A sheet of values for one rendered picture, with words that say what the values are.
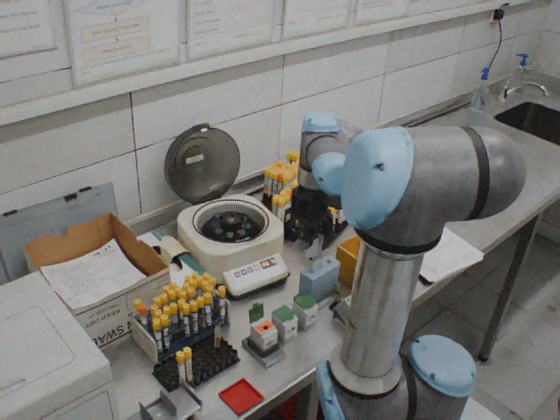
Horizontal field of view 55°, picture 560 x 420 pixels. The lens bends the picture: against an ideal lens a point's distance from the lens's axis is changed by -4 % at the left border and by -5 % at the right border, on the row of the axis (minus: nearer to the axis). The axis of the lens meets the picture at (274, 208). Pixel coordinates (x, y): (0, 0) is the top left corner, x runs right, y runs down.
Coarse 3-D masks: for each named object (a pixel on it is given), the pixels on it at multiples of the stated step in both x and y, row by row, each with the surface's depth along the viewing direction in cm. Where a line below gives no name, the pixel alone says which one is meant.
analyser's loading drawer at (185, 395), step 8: (184, 384) 109; (160, 392) 106; (176, 392) 110; (184, 392) 110; (192, 392) 108; (160, 400) 107; (168, 400) 104; (176, 400) 108; (184, 400) 108; (192, 400) 108; (200, 400) 106; (144, 408) 102; (152, 408) 106; (160, 408) 106; (168, 408) 105; (176, 408) 103; (184, 408) 106; (192, 408) 107; (200, 408) 107; (136, 416) 104; (144, 416) 104; (152, 416) 104; (168, 416) 105; (176, 416) 104; (184, 416) 105
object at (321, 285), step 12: (324, 264) 137; (336, 264) 137; (300, 276) 135; (312, 276) 133; (324, 276) 135; (336, 276) 139; (300, 288) 136; (312, 288) 133; (324, 288) 138; (336, 288) 142; (324, 300) 139
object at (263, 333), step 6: (264, 318) 123; (252, 324) 122; (258, 324) 122; (264, 324) 122; (270, 324) 122; (252, 330) 122; (258, 330) 120; (264, 330) 120; (270, 330) 121; (276, 330) 121; (252, 336) 123; (258, 336) 120; (264, 336) 120; (270, 336) 120; (276, 336) 122; (258, 342) 121; (264, 342) 120; (270, 342) 121; (264, 348) 121
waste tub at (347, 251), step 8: (344, 240) 145; (352, 240) 147; (336, 248) 144; (344, 248) 146; (352, 248) 149; (336, 256) 145; (344, 256) 142; (352, 256) 140; (344, 264) 144; (352, 264) 141; (344, 272) 145; (352, 272) 142; (344, 280) 146; (352, 280) 143
